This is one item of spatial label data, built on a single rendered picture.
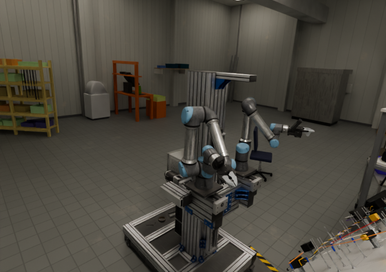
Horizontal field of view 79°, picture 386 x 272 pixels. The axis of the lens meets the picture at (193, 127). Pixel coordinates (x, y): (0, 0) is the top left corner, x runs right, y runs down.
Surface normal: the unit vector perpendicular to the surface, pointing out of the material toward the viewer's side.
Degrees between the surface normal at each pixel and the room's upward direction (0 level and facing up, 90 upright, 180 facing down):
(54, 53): 90
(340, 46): 90
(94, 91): 90
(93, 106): 90
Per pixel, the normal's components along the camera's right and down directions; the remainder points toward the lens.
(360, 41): -0.73, 0.15
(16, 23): 0.69, 0.22
